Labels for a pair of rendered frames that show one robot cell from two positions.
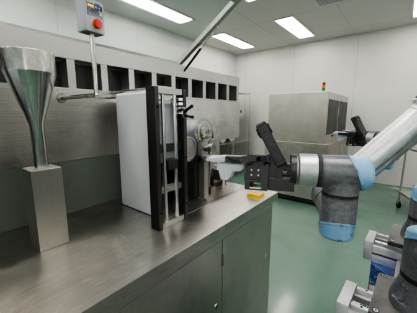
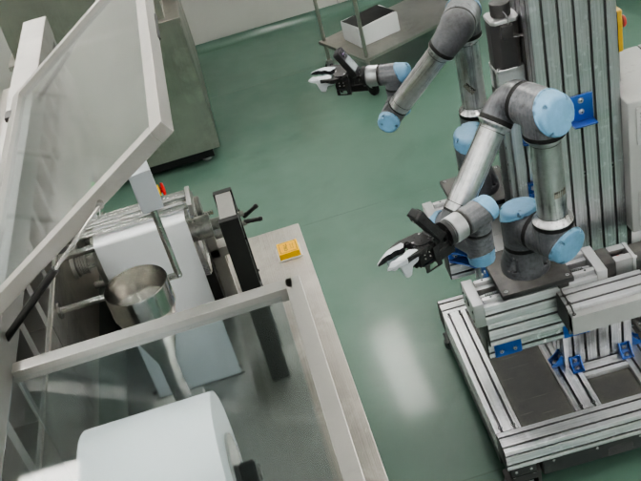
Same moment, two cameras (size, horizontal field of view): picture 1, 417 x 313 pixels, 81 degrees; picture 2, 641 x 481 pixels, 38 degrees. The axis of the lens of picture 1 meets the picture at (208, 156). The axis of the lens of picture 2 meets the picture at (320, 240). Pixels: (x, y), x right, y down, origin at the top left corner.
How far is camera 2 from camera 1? 1.98 m
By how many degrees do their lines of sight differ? 45
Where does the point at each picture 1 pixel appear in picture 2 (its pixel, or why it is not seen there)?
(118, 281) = (357, 426)
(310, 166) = (463, 226)
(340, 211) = (486, 244)
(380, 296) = (499, 278)
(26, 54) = (168, 288)
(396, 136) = (485, 157)
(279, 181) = (444, 249)
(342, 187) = (485, 228)
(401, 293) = (513, 265)
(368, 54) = not seen: outside the picture
